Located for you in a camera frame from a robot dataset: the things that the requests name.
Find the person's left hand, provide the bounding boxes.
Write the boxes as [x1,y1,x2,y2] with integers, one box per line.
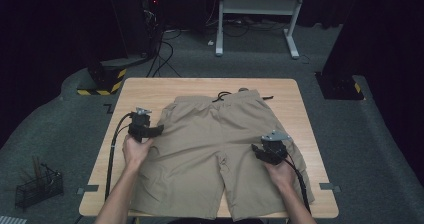
[121,133,155,172]

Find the yellow-black striped stand base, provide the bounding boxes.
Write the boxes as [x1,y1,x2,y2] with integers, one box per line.
[76,61,129,97]

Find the black floor cables bundle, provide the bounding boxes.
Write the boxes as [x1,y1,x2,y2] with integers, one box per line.
[145,30,183,79]

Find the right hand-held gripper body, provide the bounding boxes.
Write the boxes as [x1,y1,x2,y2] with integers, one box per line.
[260,129,292,167]

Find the dark equipment rack red light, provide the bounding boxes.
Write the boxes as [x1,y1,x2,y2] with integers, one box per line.
[139,0,165,57]

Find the white metal desk frame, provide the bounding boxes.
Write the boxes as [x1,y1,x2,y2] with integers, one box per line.
[214,0,309,60]

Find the person's right hand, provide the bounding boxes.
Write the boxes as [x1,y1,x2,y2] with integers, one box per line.
[264,156,298,194]

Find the cables under white frame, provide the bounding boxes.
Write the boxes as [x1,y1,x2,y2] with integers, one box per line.
[203,15,288,39]

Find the black wire basket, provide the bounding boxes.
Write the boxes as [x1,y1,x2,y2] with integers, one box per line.
[14,163,65,210]

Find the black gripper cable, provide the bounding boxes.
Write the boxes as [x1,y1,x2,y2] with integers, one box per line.
[283,152,313,216]
[104,111,135,202]

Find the dark curtain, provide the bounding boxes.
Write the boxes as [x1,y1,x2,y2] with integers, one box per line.
[0,0,130,172]
[321,0,424,185]

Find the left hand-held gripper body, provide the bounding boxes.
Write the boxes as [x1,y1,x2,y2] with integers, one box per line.
[127,106,153,144]

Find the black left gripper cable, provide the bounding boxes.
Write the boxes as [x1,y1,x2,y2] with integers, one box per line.
[104,111,135,202]

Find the beige shorts with black drawstring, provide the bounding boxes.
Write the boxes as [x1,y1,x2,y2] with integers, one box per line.
[127,88,316,223]

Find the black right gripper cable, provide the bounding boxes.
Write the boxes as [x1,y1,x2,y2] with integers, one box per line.
[283,152,313,216]

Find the grey table edge bracket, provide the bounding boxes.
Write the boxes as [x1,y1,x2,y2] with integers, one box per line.
[76,184,100,196]
[318,182,342,194]

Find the black stand base yellow mark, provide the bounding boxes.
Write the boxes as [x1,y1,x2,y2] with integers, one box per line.
[314,70,365,101]

